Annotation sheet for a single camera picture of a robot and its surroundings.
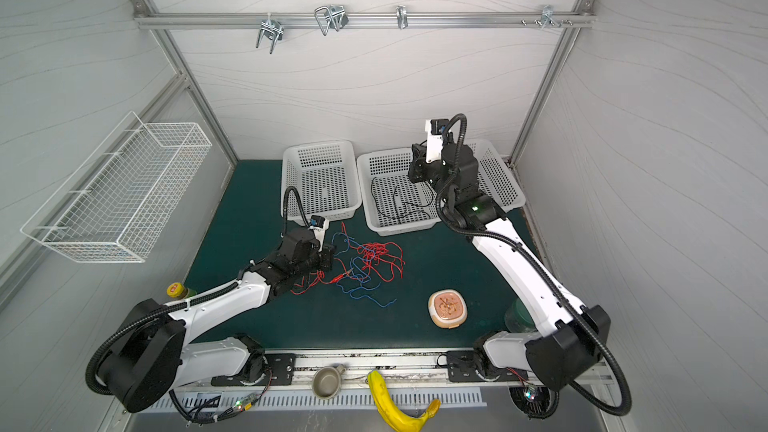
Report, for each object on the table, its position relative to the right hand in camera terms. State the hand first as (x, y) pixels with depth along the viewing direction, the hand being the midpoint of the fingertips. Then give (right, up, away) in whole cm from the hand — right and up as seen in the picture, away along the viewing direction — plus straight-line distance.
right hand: (420, 138), depth 70 cm
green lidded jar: (+24, -45, +3) cm, 51 cm away
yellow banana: (-6, -61, -6) cm, 62 cm away
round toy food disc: (+9, -46, +12) cm, 48 cm away
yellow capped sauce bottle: (-57, -36, -1) cm, 67 cm away
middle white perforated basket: (-6, -18, +38) cm, 42 cm away
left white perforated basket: (-33, -7, +45) cm, 57 cm away
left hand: (-22, -28, +18) cm, 40 cm away
